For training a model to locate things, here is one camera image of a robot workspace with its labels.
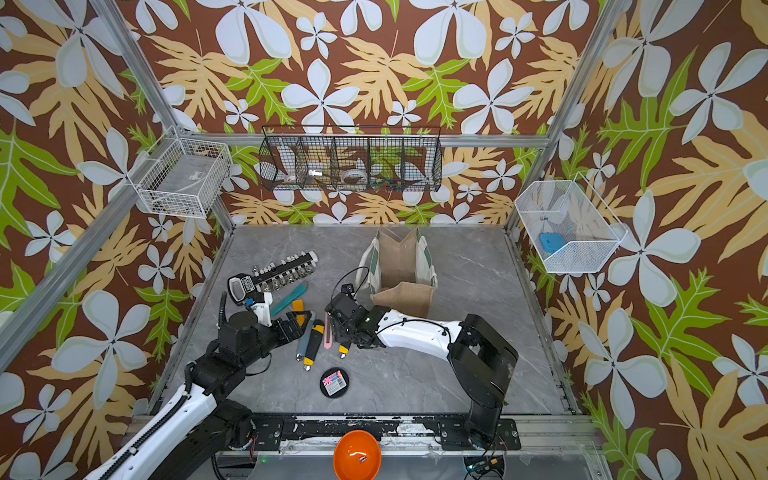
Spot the slim pink utility knife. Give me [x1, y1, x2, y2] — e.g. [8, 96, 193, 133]
[323, 313, 334, 349]

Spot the white wire basket right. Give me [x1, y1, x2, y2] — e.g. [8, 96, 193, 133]
[515, 175, 629, 276]

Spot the small black yellow utility knife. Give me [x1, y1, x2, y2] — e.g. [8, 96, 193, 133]
[339, 342, 351, 359]

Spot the green christmas burlap pouch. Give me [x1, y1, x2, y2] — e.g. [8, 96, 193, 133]
[354, 228, 438, 318]

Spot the orange utility knife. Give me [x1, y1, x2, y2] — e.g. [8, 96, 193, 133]
[292, 299, 306, 326]

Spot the white wire basket left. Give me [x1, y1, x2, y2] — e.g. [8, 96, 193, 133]
[130, 127, 233, 219]

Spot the socket set on black rail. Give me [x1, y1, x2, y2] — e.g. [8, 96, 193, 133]
[227, 251, 319, 305]

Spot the orange bowl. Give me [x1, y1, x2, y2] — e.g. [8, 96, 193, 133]
[333, 430, 382, 480]

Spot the white wire basket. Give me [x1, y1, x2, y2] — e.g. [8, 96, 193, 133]
[130, 127, 233, 219]
[515, 175, 629, 276]

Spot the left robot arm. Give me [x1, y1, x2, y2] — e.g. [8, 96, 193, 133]
[87, 311, 313, 479]

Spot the black wire basket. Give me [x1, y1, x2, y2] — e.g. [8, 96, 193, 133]
[256, 125, 444, 192]

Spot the round black tin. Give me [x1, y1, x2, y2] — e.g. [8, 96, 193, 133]
[319, 368, 349, 399]

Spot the teal utility knife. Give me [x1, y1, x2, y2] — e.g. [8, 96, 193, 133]
[270, 282, 308, 317]

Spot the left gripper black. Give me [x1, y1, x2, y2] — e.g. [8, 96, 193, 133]
[241, 308, 311, 369]

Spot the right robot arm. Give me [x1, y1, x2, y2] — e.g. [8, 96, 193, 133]
[325, 293, 519, 448]

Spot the blue object in basket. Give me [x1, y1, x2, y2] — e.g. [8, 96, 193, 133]
[539, 232, 566, 255]

